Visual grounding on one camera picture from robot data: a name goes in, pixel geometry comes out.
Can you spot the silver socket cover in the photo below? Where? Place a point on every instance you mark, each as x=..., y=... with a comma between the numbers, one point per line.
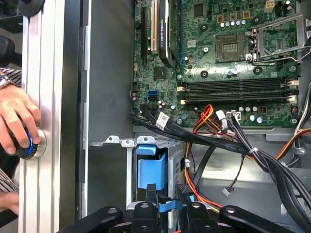
x=300, y=31

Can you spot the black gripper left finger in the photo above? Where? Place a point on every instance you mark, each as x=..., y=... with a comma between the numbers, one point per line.
x=144, y=218

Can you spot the hard disk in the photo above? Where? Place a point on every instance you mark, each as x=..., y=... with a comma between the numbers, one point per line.
x=150, y=170

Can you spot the person's left hand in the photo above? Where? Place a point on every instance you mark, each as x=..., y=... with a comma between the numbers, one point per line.
x=14, y=111

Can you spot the person's right hand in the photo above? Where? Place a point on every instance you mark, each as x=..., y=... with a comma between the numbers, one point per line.
x=8, y=201

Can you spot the white expansion slot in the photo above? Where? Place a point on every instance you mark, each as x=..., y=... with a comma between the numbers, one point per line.
x=154, y=26

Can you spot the green motherboard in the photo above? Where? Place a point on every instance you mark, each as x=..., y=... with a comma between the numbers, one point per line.
x=192, y=43

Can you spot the black SATA port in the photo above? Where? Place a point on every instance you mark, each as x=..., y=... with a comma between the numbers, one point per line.
x=153, y=98

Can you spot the black RAM slot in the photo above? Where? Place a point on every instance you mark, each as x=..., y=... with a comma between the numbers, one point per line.
x=238, y=88
x=238, y=101
x=238, y=95
x=238, y=82

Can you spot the blue expansion slot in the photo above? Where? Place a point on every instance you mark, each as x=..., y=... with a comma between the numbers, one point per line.
x=180, y=31

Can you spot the CPU socket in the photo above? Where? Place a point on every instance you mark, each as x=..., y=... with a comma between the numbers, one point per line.
x=229, y=48

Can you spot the thin locking lever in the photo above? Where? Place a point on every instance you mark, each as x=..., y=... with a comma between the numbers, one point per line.
x=274, y=61

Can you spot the black expansion slot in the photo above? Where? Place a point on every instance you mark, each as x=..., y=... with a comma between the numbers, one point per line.
x=143, y=36

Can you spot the blue SATA port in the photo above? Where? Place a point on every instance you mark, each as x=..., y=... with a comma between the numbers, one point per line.
x=152, y=93

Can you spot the black graphics card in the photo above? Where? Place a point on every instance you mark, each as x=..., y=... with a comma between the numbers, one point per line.
x=166, y=36

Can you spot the silver disk bay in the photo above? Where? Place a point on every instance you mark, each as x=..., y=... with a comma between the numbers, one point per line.
x=176, y=160

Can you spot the silver wristwatch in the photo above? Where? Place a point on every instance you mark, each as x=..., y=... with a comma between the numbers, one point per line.
x=5, y=81

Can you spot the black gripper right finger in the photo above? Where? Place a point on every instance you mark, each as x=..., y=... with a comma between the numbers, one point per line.
x=201, y=218

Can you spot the black PC case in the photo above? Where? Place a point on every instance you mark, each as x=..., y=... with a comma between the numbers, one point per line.
x=109, y=72

